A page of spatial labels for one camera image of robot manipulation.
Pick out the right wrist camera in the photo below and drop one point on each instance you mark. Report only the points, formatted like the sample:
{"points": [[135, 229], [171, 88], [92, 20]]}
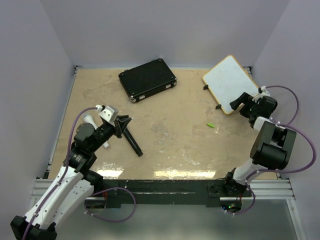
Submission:
{"points": [[262, 92]]}

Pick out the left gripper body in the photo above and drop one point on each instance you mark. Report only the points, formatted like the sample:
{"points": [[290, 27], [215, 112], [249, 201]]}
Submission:
{"points": [[117, 128]]}

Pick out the black microphone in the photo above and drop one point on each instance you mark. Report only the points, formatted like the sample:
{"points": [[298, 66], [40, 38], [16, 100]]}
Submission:
{"points": [[128, 136]]}

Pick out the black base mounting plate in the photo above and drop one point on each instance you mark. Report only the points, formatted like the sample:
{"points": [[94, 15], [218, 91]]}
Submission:
{"points": [[208, 192]]}

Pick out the black hard case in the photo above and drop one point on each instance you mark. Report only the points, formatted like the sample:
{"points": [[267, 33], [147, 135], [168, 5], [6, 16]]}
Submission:
{"points": [[146, 80]]}

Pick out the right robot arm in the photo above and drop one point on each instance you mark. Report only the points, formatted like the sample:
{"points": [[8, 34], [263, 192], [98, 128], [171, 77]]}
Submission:
{"points": [[272, 148]]}

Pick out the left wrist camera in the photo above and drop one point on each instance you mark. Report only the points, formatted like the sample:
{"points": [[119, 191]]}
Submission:
{"points": [[108, 113]]}

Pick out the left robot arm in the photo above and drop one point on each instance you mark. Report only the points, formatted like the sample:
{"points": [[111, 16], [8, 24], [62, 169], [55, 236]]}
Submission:
{"points": [[74, 182]]}

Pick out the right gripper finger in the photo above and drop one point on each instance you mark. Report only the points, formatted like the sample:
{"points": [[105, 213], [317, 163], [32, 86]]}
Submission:
{"points": [[242, 99], [246, 110]]}

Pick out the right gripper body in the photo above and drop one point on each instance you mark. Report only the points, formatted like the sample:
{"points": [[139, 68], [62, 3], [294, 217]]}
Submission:
{"points": [[253, 105]]}

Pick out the aluminium table frame rail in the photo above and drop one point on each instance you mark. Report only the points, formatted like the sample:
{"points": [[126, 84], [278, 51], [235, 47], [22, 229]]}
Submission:
{"points": [[278, 189]]}

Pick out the green marker cap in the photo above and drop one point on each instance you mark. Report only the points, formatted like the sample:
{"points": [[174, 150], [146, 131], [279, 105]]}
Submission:
{"points": [[210, 125]]}

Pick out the orange framed whiteboard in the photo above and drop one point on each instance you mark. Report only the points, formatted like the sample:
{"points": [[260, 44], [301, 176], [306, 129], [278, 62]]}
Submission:
{"points": [[227, 81]]}

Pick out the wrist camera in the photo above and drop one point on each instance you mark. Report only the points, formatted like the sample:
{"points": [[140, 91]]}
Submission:
{"points": [[262, 92], [108, 113]]}

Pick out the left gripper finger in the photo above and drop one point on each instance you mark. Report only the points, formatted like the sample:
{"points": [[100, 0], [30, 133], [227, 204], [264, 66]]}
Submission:
{"points": [[123, 123], [124, 118]]}

